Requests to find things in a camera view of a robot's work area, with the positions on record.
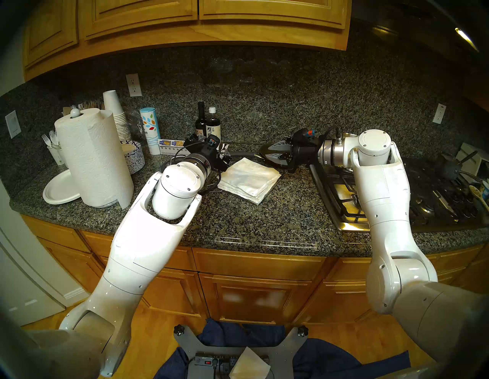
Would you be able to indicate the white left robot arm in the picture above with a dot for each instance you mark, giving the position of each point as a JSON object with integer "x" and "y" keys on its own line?
{"x": 141, "y": 248}

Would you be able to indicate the white light switch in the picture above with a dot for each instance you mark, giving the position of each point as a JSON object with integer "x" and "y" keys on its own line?
{"x": 13, "y": 124}

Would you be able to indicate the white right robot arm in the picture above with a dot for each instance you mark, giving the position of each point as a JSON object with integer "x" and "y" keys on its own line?
{"x": 386, "y": 214}

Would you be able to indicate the clear plastic bag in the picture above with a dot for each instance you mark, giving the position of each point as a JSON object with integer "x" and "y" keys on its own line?
{"x": 135, "y": 122}

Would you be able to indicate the wooden wall cabinet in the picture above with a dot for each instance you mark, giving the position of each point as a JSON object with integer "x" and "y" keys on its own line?
{"x": 229, "y": 36}

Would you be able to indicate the grey robot base frame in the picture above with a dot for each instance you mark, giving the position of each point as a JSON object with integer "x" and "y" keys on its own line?
{"x": 284, "y": 355}

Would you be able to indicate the patterned paper plate stack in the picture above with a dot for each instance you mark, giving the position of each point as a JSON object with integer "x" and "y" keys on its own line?
{"x": 135, "y": 158}

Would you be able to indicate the dark glass bottle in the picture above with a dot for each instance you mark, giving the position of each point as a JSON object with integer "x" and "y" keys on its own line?
{"x": 200, "y": 122}

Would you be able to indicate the dark range hood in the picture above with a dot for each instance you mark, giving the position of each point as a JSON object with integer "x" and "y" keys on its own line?
{"x": 412, "y": 23}

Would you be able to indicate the white cutlery cup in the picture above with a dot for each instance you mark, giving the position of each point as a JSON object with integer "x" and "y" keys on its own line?
{"x": 56, "y": 156}

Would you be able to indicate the steel gas stove top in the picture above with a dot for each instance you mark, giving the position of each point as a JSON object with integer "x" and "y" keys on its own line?
{"x": 336, "y": 206}

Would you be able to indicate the grey power strip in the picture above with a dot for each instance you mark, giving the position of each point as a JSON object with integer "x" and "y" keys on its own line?
{"x": 206, "y": 363}

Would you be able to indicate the wooden base cabinet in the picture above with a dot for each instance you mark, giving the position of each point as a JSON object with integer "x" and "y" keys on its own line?
{"x": 259, "y": 294}

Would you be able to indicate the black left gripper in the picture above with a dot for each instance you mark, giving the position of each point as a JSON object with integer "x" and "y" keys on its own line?
{"x": 200, "y": 147}

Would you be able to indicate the white napkin stack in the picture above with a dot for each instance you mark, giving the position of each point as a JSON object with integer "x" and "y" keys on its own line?
{"x": 248, "y": 179}

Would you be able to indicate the dark blue cloth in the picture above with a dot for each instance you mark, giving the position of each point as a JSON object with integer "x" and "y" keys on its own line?
{"x": 328, "y": 359}

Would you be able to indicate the black kettle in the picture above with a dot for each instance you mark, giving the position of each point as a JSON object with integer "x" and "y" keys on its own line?
{"x": 447, "y": 166}

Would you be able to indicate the white tissue on base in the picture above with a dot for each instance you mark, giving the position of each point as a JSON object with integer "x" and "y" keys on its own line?
{"x": 248, "y": 366}

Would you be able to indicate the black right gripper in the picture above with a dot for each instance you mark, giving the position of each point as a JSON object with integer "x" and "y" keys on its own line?
{"x": 305, "y": 149}

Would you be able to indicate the white wall outlet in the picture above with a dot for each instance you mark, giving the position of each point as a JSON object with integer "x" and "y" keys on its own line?
{"x": 134, "y": 85}
{"x": 439, "y": 114}

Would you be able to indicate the blue white cup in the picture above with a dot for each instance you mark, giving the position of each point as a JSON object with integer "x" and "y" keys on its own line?
{"x": 486, "y": 190}

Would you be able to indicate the white foam plate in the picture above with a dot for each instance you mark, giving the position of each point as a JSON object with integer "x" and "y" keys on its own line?
{"x": 59, "y": 189}

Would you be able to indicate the white paper towel roll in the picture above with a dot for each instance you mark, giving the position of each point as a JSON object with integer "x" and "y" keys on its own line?
{"x": 95, "y": 160}

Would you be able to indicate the paper towel holder knob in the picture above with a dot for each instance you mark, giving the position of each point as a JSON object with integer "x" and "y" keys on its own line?
{"x": 75, "y": 112}

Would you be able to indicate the blue white leaf canister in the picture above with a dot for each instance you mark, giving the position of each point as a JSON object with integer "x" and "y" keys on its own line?
{"x": 150, "y": 130}

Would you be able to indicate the soy sauce bottle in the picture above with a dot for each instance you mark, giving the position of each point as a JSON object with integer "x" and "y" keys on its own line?
{"x": 213, "y": 128}

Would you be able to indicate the white paper cup stack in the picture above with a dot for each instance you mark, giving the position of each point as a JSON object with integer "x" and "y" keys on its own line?
{"x": 114, "y": 110}

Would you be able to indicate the white plastic fork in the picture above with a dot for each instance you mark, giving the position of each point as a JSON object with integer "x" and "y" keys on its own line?
{"x": 46, "y": 139}
{"x": 53, "y": 135}

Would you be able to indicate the blue white foil box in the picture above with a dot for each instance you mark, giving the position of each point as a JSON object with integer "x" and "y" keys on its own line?
{"x": 170, "y": 144}

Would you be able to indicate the wooden skewers bundle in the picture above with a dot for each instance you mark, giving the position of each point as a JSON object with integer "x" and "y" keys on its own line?
{"x": 91, "y": 105}

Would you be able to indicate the dark frying pan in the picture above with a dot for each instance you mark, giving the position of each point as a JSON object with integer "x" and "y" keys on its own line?
{"x": 244, "y": 154}

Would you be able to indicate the white refrigerator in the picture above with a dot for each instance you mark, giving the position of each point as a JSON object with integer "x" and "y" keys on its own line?
{"x": 23, "y": 275}

